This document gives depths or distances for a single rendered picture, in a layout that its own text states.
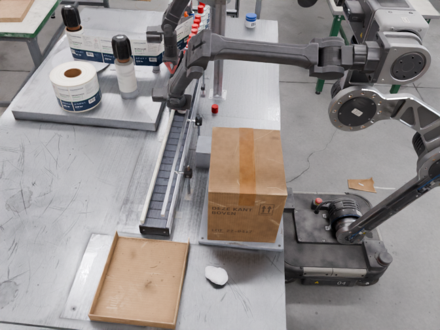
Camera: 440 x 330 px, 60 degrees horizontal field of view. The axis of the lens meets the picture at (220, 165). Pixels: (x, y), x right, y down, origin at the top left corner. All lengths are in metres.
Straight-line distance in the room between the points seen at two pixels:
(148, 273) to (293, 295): 1.12
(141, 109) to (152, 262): 0.78
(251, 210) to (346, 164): 1.82
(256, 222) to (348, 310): 1.15
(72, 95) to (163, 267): 0.89
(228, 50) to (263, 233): 0.62
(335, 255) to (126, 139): 1.23
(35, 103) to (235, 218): 1.16
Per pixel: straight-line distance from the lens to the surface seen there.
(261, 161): 1.24
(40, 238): 1.51
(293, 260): 2.07
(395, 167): 3.09
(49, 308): 1.36
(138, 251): 1.38
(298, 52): 1.11
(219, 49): 1.06
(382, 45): 1.16
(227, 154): 1.25
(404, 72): 1.20
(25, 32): 2.80
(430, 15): 3.40
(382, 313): 2.36
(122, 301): 1.30
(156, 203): 1.43
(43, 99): 2.01
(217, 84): 1.94
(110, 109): 1.85
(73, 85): 1.79
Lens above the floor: 2.00
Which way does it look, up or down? 47 degrees down
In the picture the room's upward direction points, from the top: 3 degrees clockwise
